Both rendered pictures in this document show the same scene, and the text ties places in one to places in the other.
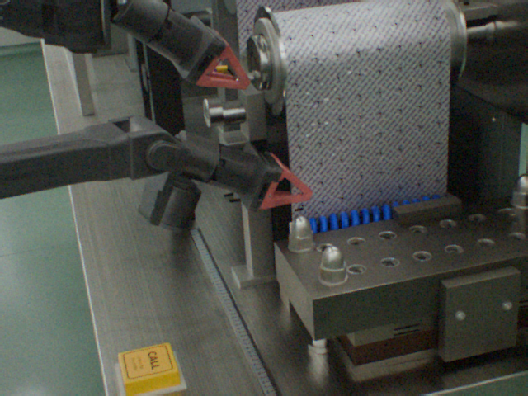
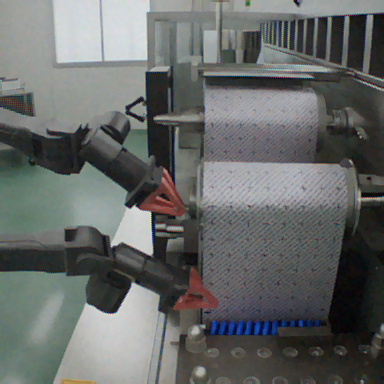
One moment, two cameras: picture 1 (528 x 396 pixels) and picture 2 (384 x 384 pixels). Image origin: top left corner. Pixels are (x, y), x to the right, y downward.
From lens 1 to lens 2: 0.51 m
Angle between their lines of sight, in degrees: 14
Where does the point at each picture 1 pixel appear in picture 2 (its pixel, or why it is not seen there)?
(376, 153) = (274, 284)
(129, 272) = not seen: hidden behind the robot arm
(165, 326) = (107, 362)
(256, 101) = (191, 224)
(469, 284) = not seen: outside the picture
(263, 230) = (191, 312)
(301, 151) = (212, 272)
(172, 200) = (104, 291)
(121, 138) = (58, 246)
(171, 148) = (94, 260)
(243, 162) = (161, 274)
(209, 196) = not seen: hidden behind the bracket
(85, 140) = (33, 243)
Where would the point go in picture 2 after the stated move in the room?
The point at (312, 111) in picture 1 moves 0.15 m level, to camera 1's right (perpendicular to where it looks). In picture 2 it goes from (223, 245) to (314, 257)
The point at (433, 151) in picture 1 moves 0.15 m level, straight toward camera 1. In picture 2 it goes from (321, 288) to (298, 340)
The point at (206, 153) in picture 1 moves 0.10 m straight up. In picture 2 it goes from (132, 263) to (127, 208)
